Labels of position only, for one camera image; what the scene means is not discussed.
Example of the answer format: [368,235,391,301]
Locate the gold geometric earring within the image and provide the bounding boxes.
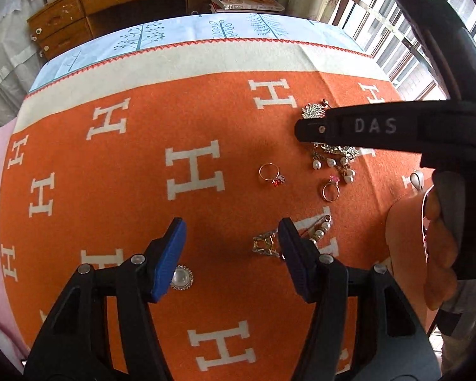
[252,230,284,261]

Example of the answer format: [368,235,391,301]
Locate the window with metal grille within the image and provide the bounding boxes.
[331,0,476,101]

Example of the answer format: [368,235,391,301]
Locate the white lace bed cover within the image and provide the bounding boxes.
[0,0,45,128]

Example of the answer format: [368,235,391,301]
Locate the person's right hand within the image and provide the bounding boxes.
[424,188,458,311]

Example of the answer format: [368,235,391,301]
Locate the gold ring pink stone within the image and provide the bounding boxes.
[320,176,340,203]

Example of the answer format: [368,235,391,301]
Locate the gold ring red stone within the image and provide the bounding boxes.
[258,163,285,187]

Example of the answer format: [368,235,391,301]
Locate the brown leather jewelry box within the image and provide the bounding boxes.
[385,170,435,329]

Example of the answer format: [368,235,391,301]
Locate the orange H-pattern blanket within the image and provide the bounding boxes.
[0,39,420,380]

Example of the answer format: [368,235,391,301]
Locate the light blue printed bedsheet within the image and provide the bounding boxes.
[30,13,363,92]

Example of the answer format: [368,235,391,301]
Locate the round pearl rhinestone brooch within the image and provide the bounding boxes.
[170,265,194,291]

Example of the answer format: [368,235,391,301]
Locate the stack of books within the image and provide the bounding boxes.
[210,0,284,13]

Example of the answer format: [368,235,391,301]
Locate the pearl safety pin brooch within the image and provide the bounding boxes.
[301,214,333,246]

